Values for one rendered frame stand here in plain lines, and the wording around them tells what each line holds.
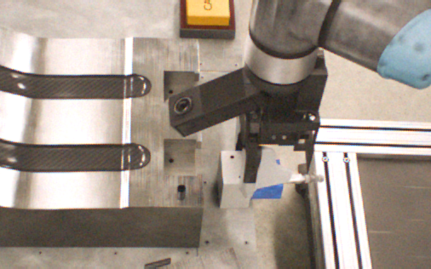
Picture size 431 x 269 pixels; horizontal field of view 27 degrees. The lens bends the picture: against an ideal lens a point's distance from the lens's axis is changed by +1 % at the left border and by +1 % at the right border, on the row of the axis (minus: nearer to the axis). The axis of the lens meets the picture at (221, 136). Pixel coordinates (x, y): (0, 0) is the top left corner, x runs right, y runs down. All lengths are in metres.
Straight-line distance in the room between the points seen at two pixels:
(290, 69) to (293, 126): 0.10
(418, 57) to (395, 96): 1.55
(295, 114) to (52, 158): 0.29
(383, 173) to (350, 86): 0.47
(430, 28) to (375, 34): 0.05
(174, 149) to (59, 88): 0.16
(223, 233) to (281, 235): 0.96
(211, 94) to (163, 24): 0.35
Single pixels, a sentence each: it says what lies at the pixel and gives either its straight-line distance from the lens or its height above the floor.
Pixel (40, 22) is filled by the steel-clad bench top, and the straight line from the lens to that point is 1.33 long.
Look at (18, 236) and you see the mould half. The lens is 1.08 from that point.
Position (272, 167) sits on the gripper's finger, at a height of 0.90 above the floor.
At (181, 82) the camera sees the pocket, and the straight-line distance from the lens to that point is 1.16.
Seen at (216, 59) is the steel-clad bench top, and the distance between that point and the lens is 1.28.
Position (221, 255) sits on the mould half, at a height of 0.85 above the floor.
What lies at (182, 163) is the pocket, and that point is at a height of 0.86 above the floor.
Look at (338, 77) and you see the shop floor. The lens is 2.38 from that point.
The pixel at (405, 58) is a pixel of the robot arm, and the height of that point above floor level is 1.16.
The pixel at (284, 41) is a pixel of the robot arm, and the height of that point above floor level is 1.11.
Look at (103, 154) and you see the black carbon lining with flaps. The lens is 1.07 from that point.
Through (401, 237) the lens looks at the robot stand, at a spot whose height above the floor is 0.21.
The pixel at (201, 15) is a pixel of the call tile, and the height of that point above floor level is 0.84.
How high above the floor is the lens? 1.74
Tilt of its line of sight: 52 degrees down
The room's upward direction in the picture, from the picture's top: 8 degrees clockwise
